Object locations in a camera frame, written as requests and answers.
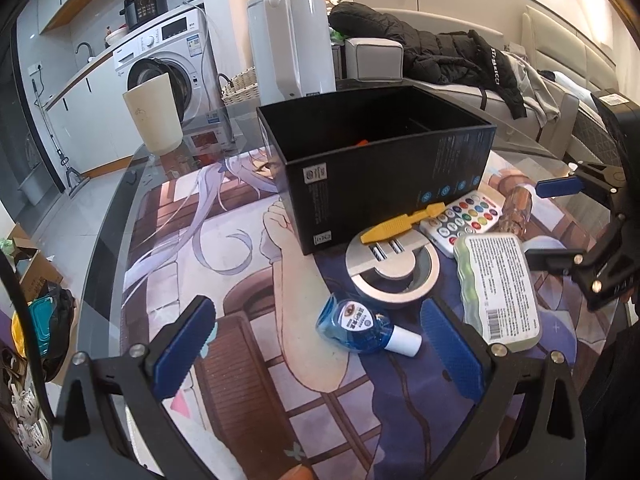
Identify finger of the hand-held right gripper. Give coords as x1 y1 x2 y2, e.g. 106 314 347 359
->
536 160 632 211
524 205 640 312

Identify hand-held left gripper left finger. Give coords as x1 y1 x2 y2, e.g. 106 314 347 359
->
52 295 218 480

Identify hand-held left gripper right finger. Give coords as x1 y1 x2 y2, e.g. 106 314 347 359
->
420 297 588 480

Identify green case with white label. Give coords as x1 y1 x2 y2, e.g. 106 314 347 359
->
452 232 542 352

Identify white remote with coloured buttons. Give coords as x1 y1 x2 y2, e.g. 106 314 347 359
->
419 191 506 259

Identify silver round disc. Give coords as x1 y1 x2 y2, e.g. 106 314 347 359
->
345 232 441 309

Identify blue liquid bottle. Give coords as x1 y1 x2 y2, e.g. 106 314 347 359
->
315 294 422 358

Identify yellow plastic tool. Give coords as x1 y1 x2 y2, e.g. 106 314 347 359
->
360 201 447 246

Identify black cardboard box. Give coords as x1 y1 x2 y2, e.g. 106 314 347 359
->
256 85 497 257

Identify printed table mat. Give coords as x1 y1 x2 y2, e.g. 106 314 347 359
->
122 147 616 480

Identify grey garment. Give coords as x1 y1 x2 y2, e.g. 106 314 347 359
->
500 52 562 127

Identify beige padded headboard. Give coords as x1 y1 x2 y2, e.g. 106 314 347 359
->
520 5 617 83

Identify grey sofa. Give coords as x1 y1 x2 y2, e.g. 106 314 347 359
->
340 7 621 161

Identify dark bag with teal box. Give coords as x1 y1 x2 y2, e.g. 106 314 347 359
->
25 282 77 383

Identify white shoes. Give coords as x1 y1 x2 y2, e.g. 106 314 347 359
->
9 385 52 461

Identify black padded jacket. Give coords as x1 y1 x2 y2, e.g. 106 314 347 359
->
327 1 527 120

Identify red label carton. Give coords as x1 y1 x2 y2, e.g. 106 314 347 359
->
184 129 234 157

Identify grey sofa armrest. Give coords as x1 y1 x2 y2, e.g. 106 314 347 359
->
345 36 405 82

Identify cream cup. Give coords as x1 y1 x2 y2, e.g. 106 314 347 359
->
123 72 185 157

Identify white kitchen counter cabinets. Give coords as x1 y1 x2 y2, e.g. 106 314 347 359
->
45 50 136 181

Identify mop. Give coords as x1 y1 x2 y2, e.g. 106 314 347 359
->
32 77 88 196

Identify wicker basket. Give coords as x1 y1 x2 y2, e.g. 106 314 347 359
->
218 67 263 106

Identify white electric kettle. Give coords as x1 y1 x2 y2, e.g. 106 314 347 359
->
246 0 337 107

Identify white washing machine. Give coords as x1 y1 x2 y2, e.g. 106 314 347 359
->
113 6 223 126

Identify black pressure cooker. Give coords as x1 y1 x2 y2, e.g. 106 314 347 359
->
120 0 173 31

